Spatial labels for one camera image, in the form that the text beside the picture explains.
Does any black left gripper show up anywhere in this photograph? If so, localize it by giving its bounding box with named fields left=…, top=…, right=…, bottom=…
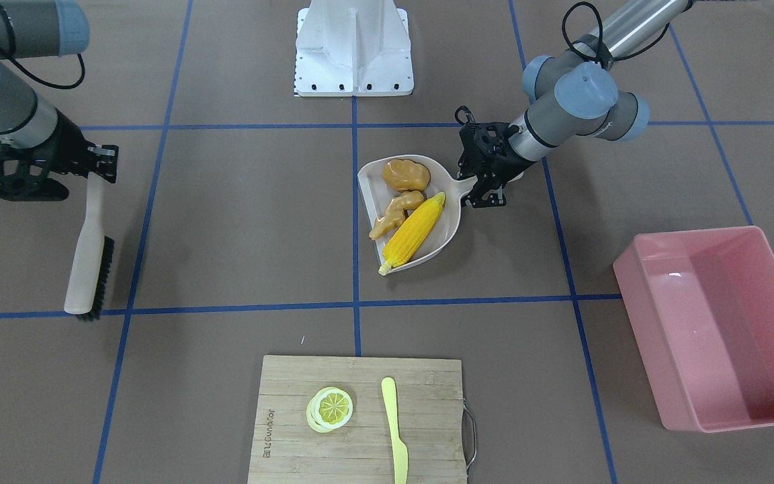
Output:
left=454, top=106, right=535, bottom=208

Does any bamboo cutting board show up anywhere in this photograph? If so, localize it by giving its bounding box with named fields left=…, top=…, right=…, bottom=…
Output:
left=247, top=355, right=468, bottom=483

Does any yellow plastic knife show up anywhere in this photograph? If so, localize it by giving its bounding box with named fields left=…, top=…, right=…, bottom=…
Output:
left=380, top=376, right=410, bottom=483

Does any pink plastic bin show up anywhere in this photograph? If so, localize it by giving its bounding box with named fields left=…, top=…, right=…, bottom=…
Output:
left=612, top=225, right=774, bottom=433

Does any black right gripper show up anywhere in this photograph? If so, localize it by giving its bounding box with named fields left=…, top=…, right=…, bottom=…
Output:
left=0, top=114, right=119, bottom=202

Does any brown toy potato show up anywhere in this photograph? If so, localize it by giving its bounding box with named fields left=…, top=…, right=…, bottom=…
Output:
left=382, top=157, right=431, bottom=192

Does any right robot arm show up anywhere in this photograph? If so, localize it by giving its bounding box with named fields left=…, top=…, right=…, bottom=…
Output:
left=0, top=1, right=119, bottom=206

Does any beige dustpan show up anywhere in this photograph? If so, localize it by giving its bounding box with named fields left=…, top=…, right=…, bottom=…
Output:
left=357, top=155, right=464, bottom=275

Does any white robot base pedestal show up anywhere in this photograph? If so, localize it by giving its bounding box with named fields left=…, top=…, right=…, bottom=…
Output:
left=293, top=1, right=415, bottom=97

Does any yellow toy corn cob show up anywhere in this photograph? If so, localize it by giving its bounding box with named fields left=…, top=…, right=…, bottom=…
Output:
left=378, top=191, right=447, bottom=276

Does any beige hand brush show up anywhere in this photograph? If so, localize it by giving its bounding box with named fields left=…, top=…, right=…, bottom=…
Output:
left=64, top=173, right=116, bottom=321

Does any yellow toy lemon slice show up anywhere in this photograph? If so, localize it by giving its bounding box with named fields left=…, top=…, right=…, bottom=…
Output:
left=304, top=387, right=354, bottom=433

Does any tan toy ginger root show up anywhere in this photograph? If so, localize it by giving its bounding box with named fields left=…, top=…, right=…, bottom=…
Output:
left=369, top=190, right=426, bottom=240

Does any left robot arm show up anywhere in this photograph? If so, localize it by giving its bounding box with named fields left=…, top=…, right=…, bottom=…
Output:
left=454, top=1, right=692, bottom=208

